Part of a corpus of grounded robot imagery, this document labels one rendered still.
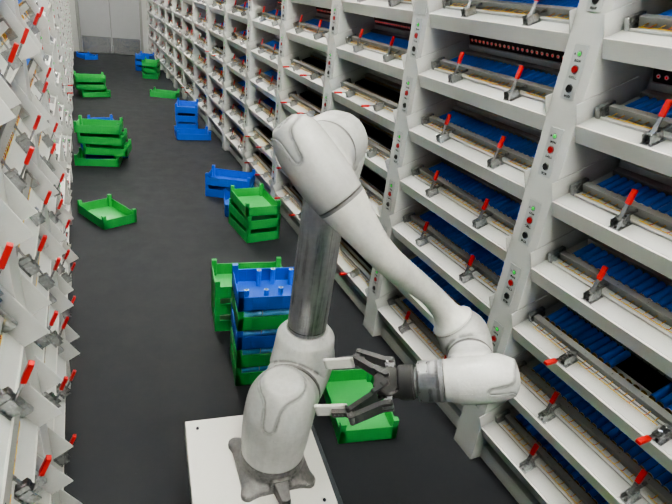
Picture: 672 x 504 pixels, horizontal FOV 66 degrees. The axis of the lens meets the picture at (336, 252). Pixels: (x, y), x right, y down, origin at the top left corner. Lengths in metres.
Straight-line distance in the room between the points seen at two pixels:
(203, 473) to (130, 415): 0.59
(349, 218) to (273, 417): 0.49
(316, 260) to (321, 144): 0.34
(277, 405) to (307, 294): 0.26
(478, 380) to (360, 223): 0.40
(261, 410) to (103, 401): 0.88
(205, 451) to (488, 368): 0.73
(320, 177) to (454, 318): 0.48
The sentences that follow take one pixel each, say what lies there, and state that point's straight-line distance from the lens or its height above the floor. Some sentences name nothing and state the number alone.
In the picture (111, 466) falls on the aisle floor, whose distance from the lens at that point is 1.78.
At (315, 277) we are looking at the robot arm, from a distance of 1.22.
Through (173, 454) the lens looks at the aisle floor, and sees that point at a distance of 1.78.
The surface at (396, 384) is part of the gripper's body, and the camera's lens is 1.16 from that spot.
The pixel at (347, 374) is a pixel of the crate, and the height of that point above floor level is 0.03.
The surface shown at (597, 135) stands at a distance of 1.34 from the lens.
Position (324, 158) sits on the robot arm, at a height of 1.04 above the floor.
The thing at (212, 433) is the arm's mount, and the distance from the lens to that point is 1.47.
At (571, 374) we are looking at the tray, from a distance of 1.46.
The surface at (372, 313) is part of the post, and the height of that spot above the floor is 0.10.
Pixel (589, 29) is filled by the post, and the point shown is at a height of 1.30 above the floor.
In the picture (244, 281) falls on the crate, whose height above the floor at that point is 0.32.
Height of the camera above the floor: 1.31
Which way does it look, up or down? 26 degrees down
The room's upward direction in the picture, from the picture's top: 7 degrees clockwise
